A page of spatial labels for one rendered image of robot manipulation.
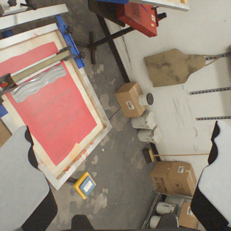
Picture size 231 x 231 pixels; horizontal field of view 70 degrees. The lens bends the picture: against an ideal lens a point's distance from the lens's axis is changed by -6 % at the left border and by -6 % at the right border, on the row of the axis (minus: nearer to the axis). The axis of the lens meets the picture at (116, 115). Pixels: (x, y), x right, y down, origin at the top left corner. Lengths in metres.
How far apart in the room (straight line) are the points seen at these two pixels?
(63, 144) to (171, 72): 2.05
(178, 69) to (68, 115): 1.95
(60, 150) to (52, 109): 0.24
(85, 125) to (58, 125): 0.20
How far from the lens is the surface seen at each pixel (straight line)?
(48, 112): 1.02
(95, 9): 1.55
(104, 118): 1.25
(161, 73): 2.79
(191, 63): 2.65
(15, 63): 1.00
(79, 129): 1.14
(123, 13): 1.57
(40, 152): 1.01
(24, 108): 0.97
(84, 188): 1.20
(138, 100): 2.92
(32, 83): 1.00
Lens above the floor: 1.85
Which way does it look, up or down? 39 degrees down
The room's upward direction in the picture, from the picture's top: 85 degrees clockwise
